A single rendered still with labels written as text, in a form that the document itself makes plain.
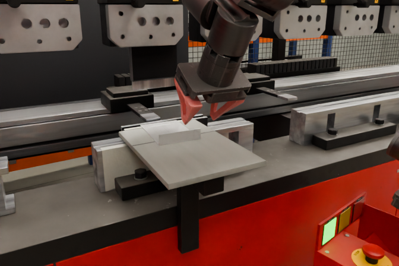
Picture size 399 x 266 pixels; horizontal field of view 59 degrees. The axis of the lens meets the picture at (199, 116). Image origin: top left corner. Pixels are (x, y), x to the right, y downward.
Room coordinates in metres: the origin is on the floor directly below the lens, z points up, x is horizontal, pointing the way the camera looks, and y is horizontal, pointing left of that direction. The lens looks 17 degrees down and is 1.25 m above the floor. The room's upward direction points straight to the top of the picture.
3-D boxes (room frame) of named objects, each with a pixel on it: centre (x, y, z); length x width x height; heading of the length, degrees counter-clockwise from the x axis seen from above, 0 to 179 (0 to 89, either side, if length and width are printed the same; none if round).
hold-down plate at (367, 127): (0.99, -0.46, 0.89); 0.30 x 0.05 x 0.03; 118
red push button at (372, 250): (0.57, -0.33, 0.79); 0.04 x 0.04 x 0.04
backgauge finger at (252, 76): (1.09, -0.20, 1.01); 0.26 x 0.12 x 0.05; 28
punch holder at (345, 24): (1.03, -0.41, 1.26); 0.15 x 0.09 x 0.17; 118
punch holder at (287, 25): (0.93, -0.23, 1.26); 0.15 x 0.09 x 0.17; 118
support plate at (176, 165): (0.63, 0.03, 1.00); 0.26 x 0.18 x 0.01; 28
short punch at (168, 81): (0.76, 0.10, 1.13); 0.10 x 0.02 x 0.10; 118
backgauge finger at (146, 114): (0.89, 0.17, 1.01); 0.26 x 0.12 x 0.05; 28
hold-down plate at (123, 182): (0.73, 0.04, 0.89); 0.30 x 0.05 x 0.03; 118
